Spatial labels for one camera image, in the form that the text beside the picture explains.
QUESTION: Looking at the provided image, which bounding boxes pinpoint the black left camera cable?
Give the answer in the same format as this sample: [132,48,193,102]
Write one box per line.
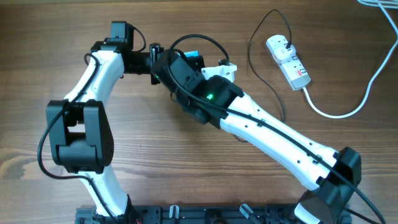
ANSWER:
[36,52,119,224]

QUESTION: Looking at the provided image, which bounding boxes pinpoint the turquoise screen Galaxy smartphone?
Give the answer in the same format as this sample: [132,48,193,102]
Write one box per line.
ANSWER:
[184,50,199,57]

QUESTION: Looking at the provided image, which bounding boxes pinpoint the black USB charging cable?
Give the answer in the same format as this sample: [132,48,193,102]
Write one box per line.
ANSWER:
[236,9,293,143]

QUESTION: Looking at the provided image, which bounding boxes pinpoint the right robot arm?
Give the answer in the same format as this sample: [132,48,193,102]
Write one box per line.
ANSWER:
[150,51,361,223]

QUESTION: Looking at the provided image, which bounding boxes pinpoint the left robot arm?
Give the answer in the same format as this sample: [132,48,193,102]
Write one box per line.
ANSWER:
[37,21,151,223]

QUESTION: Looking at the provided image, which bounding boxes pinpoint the white USB charger plug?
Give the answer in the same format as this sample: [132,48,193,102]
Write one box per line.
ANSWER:
[274,45,296,63]

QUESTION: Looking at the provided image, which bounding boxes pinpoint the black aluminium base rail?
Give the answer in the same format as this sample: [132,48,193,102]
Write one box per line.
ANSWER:
[74,203,299,224]

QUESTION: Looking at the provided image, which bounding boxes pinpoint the white power strip cord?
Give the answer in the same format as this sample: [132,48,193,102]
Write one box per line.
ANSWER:
[302,0,398,119]

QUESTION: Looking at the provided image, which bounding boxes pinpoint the white power strip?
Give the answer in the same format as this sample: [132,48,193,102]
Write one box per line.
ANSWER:
[266,35,311,90]

